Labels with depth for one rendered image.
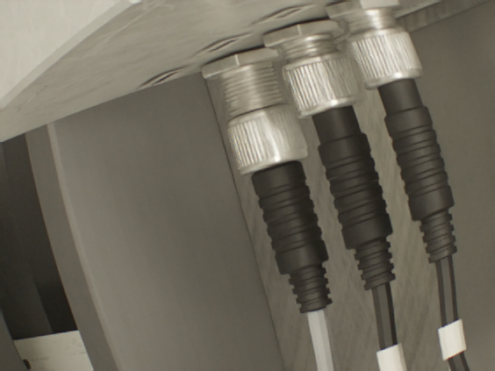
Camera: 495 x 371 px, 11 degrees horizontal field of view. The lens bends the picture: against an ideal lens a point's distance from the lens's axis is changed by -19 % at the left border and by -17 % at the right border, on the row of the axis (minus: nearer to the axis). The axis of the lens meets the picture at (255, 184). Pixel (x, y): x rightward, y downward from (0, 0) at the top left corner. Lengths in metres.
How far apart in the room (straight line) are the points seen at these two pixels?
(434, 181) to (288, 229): 0.07
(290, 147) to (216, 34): 0.06
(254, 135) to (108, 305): 0.11
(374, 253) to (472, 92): 0.05
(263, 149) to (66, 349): 0.97
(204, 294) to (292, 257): 0.11
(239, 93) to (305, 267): 0.04
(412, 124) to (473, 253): 0.07
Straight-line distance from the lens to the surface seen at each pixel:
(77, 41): 0.52
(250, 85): 0.67
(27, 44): 0.55
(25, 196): 1.72
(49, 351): 1.62
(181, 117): 0.77
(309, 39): 0.63
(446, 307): 0.60
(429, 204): 0.60
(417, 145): 0.60
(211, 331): 0.77
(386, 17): 0.60
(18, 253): 1.64
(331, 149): 0.63
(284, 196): 0.67
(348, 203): 0.63
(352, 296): 0.73
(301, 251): 0.67
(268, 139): 0.66
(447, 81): 0.66
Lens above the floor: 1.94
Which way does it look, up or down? 40 degrees down
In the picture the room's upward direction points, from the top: 6 degrees clockwise
